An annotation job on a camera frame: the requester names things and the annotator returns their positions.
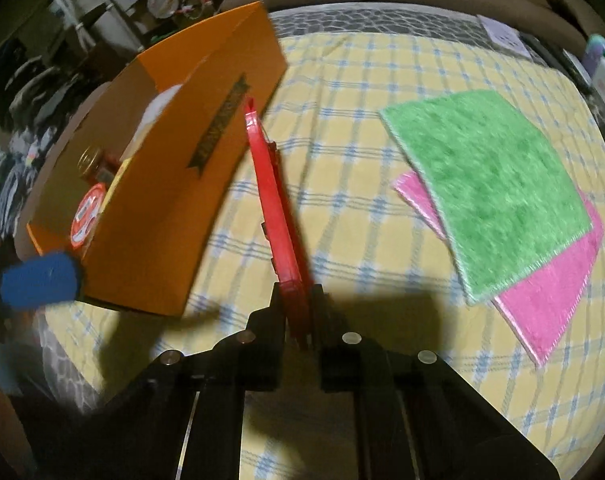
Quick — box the pink microfiber cloth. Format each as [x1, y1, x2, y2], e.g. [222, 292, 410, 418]
[391, 170, 605, 369]

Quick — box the red plastic piece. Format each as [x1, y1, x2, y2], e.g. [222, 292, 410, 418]
[245, 98, 313, 348]

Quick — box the green microfiber cloth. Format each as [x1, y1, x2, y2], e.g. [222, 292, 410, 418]
[379, 90, 592, 304]

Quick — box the red white round container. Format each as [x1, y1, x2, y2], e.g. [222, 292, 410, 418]
[69, 182, 107, 249]

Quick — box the amber glass jar gold lid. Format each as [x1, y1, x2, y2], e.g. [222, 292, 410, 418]
[77, 146, 120, 185]

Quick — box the orange cardboard box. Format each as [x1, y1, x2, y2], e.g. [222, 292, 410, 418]
[15, 2, 287, 316]

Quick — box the yellow plaid tablecloth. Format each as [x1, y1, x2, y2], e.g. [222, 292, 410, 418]
[44, 34, 605, 479]

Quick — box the purple white power strip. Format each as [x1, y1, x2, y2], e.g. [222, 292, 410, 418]
[478, 15, 531, 60]

